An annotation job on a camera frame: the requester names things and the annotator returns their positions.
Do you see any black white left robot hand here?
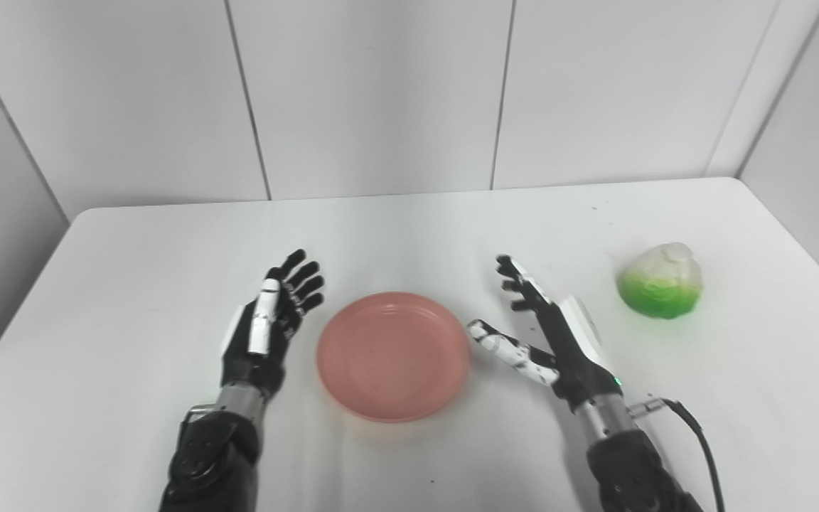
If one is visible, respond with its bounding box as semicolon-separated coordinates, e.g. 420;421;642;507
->
220;249;326;399

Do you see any pink round plate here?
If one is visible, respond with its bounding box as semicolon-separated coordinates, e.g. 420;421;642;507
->
316;292;472;424

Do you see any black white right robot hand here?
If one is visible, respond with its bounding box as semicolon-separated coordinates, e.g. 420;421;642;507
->
466;255;626;413

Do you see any green white toy cabbage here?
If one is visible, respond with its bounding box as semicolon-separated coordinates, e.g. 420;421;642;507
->
616;242;705;320

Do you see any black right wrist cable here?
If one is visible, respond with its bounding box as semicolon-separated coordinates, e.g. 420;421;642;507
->
628;398;727;512

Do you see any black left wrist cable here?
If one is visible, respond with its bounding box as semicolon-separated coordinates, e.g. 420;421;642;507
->
181;403;218;427

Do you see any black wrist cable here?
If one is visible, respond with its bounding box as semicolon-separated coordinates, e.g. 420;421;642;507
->
628;398;727;512
181;403;218;427

